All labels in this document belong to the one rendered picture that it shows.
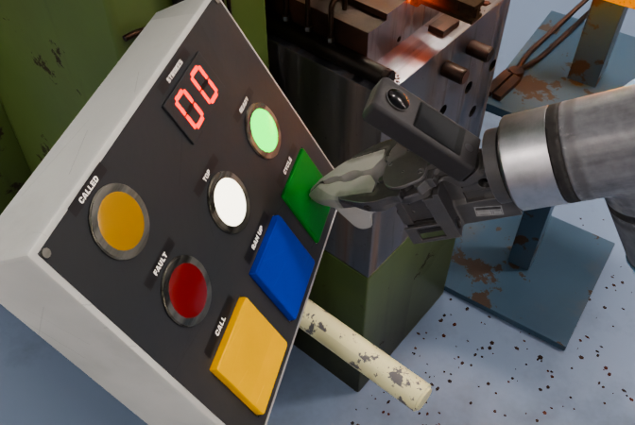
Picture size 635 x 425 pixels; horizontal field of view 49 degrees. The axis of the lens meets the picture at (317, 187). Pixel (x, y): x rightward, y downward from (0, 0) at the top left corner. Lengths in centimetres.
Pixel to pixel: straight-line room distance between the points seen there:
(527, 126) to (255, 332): 30
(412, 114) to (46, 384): 140
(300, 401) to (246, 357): 112
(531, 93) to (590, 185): 89
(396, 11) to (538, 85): 53
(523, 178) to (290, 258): 23
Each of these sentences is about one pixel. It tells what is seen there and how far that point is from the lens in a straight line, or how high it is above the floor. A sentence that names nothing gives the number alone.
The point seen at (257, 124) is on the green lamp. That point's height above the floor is 110.
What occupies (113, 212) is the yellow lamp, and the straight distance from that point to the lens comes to 53.
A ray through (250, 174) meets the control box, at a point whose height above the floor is 108.
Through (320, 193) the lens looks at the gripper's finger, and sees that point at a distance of 72.
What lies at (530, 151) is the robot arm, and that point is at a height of 115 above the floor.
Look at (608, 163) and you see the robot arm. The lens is 61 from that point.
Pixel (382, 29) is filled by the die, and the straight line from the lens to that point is 106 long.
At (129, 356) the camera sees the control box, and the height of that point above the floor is 110.
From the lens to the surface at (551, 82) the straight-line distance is 154.
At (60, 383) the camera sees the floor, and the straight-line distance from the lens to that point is 186.
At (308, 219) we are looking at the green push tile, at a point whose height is 100.
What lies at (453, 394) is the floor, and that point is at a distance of 177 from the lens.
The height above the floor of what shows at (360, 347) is 64.
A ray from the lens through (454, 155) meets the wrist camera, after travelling 64.
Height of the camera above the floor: 156
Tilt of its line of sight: 47 degrees down
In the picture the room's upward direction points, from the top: straight up
